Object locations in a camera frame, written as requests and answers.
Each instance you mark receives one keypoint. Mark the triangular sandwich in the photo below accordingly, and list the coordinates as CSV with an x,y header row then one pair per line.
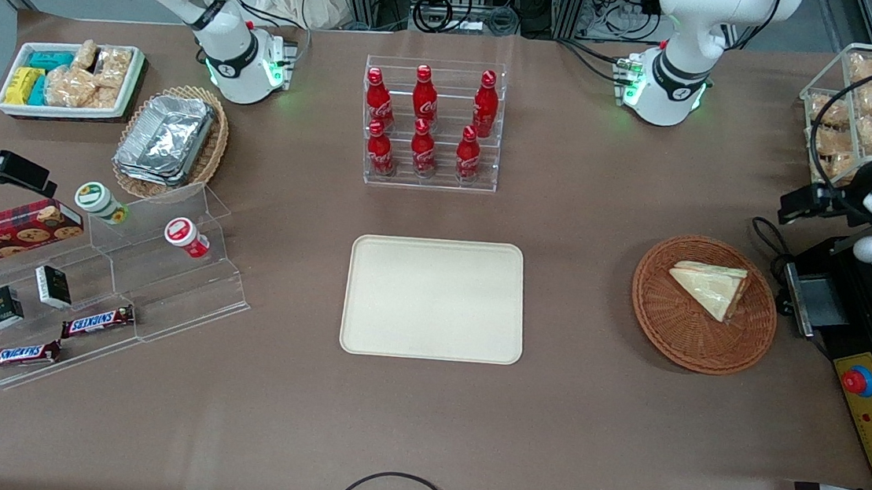
x,y
708,289

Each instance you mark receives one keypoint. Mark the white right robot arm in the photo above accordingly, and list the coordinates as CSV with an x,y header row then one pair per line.
x,y
223,61

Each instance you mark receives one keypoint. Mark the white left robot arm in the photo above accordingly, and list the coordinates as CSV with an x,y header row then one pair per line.
x,y
679,77

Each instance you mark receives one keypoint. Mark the round brown wicker basket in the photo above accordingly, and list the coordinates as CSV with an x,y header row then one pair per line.
x,y
673,329

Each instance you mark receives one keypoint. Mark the oval light wicker basket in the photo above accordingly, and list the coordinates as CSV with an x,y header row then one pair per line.
x,y
216,147

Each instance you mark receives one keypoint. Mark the cream plastic serving tray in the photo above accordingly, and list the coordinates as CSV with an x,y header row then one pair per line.
x,y
435,300

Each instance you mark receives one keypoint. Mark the red tartan cookie box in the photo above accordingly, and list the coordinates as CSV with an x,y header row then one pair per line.
x,y
3,235

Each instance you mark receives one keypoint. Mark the white rectangular plastic bin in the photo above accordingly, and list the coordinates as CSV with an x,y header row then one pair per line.
x,y
69,113

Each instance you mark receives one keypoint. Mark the green lidded snack cup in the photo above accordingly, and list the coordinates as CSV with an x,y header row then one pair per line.
x,y
96,199

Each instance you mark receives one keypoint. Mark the teal snack packet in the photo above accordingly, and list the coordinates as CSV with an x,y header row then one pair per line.
x,y
38,92
50,60

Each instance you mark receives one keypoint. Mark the yellow snack packet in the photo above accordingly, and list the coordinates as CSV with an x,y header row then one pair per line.
x,y
22,86

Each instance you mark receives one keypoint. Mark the grey metal plate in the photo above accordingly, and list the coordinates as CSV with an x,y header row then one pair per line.
x,y
818,302

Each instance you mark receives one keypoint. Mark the clear bag of puffed snacks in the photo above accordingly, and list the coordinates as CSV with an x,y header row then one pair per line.
x,y
105,98
69,87
85,55
114,67

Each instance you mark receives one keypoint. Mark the black box with white label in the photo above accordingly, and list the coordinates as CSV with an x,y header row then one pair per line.
x,y
53,286

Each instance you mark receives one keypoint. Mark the black machine base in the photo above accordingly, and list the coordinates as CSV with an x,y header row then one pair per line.
x,y
855,329

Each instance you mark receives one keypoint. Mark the black box with gold lettering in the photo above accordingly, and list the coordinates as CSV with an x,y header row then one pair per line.
x,y
2,308

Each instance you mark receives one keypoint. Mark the aluminium foil container stack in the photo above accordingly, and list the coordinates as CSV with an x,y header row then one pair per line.
x,y
165,138

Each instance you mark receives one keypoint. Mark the brown Snickers bar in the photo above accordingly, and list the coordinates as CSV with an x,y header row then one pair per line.
x,y
20,355
99,321

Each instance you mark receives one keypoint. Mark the red lidded snack cup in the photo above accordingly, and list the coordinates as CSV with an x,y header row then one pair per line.
x,y
183,234

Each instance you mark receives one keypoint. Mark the red emergency stop button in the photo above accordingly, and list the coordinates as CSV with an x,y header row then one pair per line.
x,y
858,381

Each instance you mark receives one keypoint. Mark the red cola bottle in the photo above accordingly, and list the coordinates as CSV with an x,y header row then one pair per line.
x,y
467,157
424,98
379,102
423,151
485,107
381,153

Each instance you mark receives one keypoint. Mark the clear acrylic bottle rack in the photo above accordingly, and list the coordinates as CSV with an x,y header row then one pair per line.
x,y
441,185

